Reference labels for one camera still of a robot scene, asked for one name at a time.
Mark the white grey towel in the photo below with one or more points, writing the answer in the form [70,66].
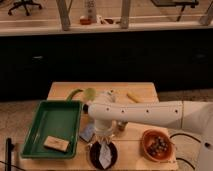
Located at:
[105,155]

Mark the black white brush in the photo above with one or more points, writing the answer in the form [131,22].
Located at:
[85,108]

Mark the orange bowl with nuts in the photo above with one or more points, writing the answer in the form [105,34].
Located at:
[156,146]

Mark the blue grey cloth piece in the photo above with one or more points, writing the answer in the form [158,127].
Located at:
[87,133]

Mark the black office chair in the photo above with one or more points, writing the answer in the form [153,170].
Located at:
[24,3]

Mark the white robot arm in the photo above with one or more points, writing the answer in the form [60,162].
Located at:
[190,116]

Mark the tan wooden block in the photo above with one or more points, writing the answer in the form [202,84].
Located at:
[56,143]

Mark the white bottle on shelf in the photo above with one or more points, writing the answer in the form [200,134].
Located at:
[90,10]

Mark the black post at left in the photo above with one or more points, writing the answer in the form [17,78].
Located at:
[8,154]

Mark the yellow banana-shaped toy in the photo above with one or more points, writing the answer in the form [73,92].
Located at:
[133,97]

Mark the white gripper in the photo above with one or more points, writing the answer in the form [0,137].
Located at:
[103,131]

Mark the green plastic tray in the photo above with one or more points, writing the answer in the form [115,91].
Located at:
[57,118]

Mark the red small dish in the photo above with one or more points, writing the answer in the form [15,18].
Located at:
[85,21]

